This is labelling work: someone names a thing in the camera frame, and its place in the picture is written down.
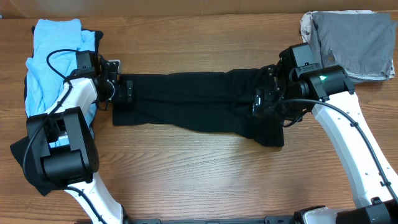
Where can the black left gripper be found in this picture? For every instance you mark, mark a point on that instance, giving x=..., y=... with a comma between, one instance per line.
x=125, y=93

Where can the brown cardboard backdrop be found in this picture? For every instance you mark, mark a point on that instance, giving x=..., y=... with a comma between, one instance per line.
x=88, y=8

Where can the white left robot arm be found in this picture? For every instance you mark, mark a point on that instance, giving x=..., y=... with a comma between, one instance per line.
x=61, y=153

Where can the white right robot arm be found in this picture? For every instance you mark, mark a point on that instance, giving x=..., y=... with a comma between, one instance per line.
x=303, y=86

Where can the folded white cloth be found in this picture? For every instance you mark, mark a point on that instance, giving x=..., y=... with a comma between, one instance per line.
x=306, y=28

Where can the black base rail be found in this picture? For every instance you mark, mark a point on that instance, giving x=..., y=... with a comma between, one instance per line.
x=242, y=219

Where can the folded grey shorts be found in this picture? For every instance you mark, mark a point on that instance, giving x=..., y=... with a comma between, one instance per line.
x=354, y=43

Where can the light blue t-shirt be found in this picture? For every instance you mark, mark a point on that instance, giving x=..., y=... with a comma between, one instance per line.
x=53, y=59

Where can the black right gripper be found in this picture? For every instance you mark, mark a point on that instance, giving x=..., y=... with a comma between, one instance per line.
x=263, y=105

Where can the black t-shirt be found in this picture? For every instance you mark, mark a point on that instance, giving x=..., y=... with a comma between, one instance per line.
x=210, y=102

